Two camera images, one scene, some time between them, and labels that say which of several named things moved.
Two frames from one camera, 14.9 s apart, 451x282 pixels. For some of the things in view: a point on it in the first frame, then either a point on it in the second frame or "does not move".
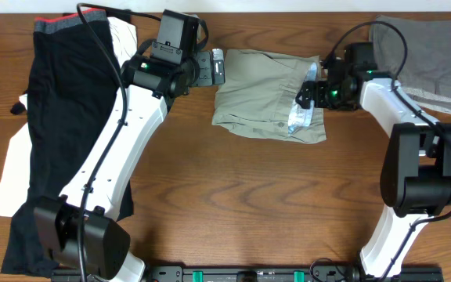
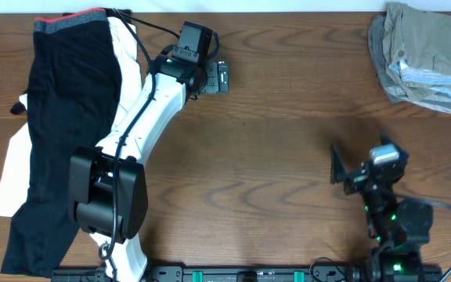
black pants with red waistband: (73, 82) does not move
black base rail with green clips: (246, 274) does not move
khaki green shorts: (258, 95) -> (430, 52)
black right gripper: (319, 87) -> (340, 175)
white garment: (15, 179) does not move
